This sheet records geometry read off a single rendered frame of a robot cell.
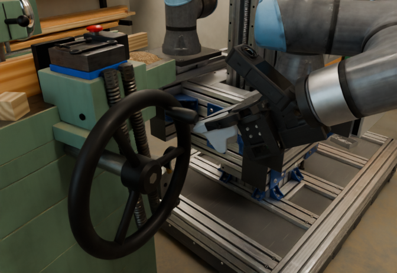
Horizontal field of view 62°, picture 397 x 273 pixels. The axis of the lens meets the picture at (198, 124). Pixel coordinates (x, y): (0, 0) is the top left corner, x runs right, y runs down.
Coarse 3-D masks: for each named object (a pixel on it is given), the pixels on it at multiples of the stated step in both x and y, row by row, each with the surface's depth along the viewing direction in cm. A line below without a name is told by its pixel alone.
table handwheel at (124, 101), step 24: (144, 96) 50; (168, 96) 55; (120, 120) 46; (96, 144) 44; (120, 144) 49; (120, 168) 56; (144, 168) 53; (72, 192) 43; (144, 192) 54; (168, 192) 66; (72, 216) 44; (96, 240) 48; (120, 240) 54; (144, 240) 59
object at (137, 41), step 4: (140, 32) 99; (144, 32) 99; (128, 36) 94; (132, 36) 94; (136, 36) 95; (140, 36) 97; (144, 36) 98; (128, 40) 93; (132, 40) 94; (136, 40) 96; (140, 40) 97; (144, 40) 98; (132, 44) 95; (136, 44) 96; (140, 44) 97; (144, 44) 99; (132, 48) 95; (136, 48) 96
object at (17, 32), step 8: (0, 0) 59; (8, 0) 59; (16, 0) 60; (0, 8) 58; (8, 8) 59; (16, 8) 60; (0, 16) 58; (8, 16) 59; (16, 16) 61; (0, 24) 59; (8, 24) 60; (16, 24) 61; (0, 32) 59; (8, 32) 60; (16, 32) 61; (24, 32) 63; (0, 40) 59; (8, 40) 60
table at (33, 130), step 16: (160, 64) 83; (160, 80) 84; (32, 96) 63; (32, 112) 57; (48, 112) 58; (144, 112) 66; (0, 128) 51; (16, 128) 53; (32, 128) 56; (48, 128) 59; (64, 128) 58; (80, 128) 58; (128, 128) 63; (0, 144) 52; (16, 144) 54; (32, 144) 57; (80, 144) 56; (0, 160) 52
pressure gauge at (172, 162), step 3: (168, 147) 87; (171, 147) 87; (174, 147) 88; (165, 150) 87; (168, 150) 86; (165, 153) 86; (174, 159) 87; (168, 162) 85; (171, 162) 86; (174, 162) 87; (165, 165) 87; (168, 165) 86; (171, 165) 86; (174, 165) 88; (168, 168) 87; (171, 168) 86; (168, 171) 90; (171, 171) 91
